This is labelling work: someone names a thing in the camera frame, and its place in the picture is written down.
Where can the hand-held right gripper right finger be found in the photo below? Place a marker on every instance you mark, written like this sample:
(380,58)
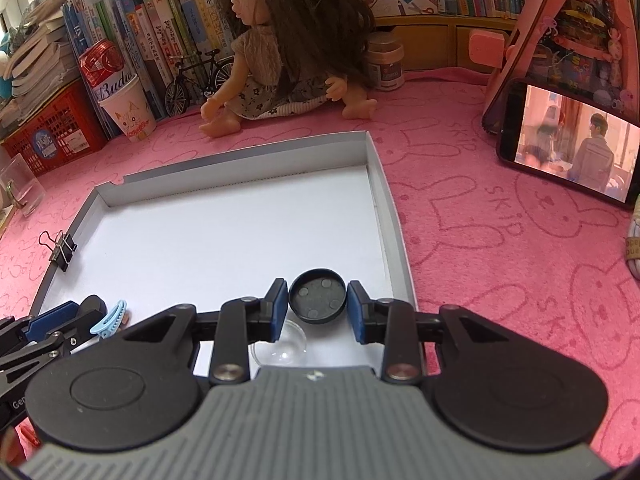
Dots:
(356,317)

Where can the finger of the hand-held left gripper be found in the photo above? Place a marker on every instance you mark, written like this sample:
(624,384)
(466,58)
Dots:
(92,307)
(50,320)

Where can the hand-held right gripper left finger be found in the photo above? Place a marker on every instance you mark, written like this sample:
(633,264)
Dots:
(280,310)

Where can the light blue hair clip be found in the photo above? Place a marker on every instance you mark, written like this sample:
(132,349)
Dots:
(107,322)

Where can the black round lid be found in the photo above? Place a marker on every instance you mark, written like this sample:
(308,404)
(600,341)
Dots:
(318,299)

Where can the white cardboard box lid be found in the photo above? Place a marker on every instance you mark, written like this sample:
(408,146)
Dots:
(225,230)

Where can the clear plastic dome lid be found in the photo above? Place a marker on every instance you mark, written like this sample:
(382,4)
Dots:
(280,350)

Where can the black binder clip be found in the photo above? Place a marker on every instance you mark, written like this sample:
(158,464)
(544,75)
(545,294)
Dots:
(65,255)

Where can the clear acrylic box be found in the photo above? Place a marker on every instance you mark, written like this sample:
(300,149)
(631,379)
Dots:
(22,185)

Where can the pink rabbit-print blanket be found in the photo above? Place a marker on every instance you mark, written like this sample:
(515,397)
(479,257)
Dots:
(475,240)

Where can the large red plastic basket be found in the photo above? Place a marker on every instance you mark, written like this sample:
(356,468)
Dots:
(65,130)

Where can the white cat-print paper cup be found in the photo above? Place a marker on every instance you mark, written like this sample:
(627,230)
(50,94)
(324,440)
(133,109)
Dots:
(130,115)

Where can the black toy bicycle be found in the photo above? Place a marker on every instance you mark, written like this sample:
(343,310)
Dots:
(175,100)

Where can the red drink can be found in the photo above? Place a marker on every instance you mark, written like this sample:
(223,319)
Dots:
(100,62)

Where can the stack of lying books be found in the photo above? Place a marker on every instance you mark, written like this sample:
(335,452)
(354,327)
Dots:
(35,65)

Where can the beige jar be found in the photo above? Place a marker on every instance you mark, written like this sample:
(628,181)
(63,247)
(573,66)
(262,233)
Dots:
(385,65)

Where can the blue and white plush toy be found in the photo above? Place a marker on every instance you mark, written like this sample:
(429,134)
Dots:
(5,65)

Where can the black smartphone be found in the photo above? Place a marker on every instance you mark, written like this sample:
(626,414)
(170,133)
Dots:
(565,140)

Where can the brown-haired doll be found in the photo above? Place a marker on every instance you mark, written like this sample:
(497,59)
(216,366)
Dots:
(295,25)

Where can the wooden drawer shelf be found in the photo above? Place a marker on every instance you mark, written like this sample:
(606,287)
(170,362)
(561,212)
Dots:
(430,40)

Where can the row of colourful standing books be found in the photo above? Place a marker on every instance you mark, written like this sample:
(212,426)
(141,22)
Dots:
(165,25)

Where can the pink plastic block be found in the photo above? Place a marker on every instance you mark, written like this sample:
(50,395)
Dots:
(486,47)

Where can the pink house-shaped display stand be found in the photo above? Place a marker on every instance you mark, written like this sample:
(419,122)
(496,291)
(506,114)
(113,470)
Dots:
(520,35)

